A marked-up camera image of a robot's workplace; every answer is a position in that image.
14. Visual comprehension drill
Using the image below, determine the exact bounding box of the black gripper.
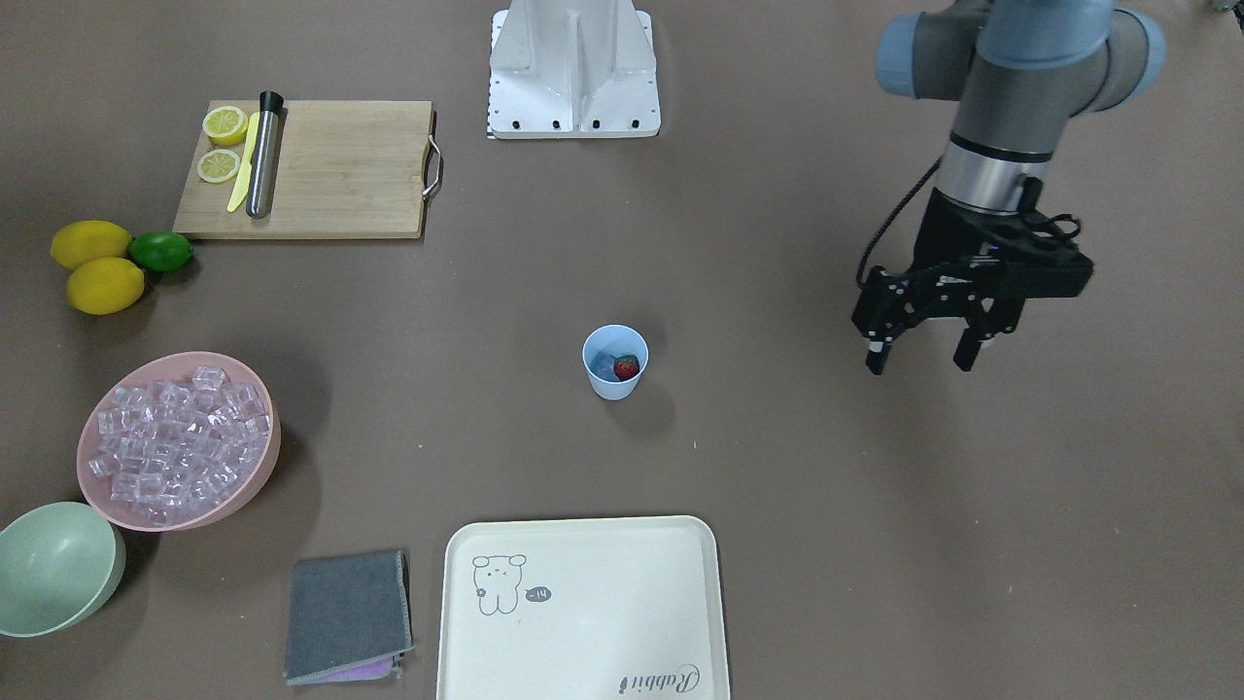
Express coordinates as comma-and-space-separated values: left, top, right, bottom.
851, 188, 1031, 375

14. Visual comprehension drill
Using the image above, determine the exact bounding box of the red strawberry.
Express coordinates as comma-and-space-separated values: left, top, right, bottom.
610, 354, 641, 382

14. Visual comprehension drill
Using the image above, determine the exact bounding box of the ice cube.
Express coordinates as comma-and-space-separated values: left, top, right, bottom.
588, 353, 620, 382

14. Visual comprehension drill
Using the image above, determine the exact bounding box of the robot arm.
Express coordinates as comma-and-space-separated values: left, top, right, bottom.
851, 1, 1167, 375

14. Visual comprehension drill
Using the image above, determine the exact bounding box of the light blue cup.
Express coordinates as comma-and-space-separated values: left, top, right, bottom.
581, 325, 649, 402

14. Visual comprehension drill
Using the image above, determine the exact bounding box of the clear ice cubes pile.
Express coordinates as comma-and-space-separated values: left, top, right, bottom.
88, 366, 272, 526

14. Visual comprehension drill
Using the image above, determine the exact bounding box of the cream rabbit tray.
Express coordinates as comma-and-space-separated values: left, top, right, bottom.
435, 515, 731, 699

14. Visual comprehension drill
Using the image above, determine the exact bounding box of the wooden cutting board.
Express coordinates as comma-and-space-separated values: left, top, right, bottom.
172, 99, 443, 240

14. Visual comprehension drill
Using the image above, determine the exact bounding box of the grey folded cloth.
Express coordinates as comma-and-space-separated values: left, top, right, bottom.
282, 550, 414, 686

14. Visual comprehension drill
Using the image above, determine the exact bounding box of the lemon slice lower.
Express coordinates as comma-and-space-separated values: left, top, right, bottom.
202, 104, 250, 148

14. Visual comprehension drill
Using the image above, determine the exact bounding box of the lemon slice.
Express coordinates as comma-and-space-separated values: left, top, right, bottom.
202, 104, 250, 148
195, 148, 243, 185

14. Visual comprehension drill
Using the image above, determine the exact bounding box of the lemon slice upper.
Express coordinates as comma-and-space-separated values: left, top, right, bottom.
195, 148, 243, 185

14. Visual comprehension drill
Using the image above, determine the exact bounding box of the green lime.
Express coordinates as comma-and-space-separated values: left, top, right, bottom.
128, 231, 192, 274

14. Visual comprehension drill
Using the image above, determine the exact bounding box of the yellow lemon lower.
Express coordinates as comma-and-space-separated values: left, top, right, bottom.
65, 259, 146, 315

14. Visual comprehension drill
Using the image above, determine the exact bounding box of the yellow lemon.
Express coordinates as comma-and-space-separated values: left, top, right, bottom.
50, 219, 133, 271
65, 259, 146, 315

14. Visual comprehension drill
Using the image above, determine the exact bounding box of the pink bowl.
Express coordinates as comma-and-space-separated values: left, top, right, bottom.
76, 351, 282, 533

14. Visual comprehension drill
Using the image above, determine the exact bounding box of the yellow lemon upper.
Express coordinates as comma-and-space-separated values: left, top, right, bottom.
50, 219, 133, 271

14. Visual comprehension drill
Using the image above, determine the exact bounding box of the green bowl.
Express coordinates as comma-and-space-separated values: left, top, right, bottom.
1, 502, 127, 638

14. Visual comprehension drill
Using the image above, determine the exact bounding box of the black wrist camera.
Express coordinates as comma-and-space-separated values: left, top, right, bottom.
982, 213, 1093, 298

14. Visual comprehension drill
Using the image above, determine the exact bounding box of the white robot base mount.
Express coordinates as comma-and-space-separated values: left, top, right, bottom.
486, 1, 662, 139

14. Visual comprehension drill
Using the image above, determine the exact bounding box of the steel handled yellow knife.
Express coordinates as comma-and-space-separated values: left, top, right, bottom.
226, 91, 285, 219

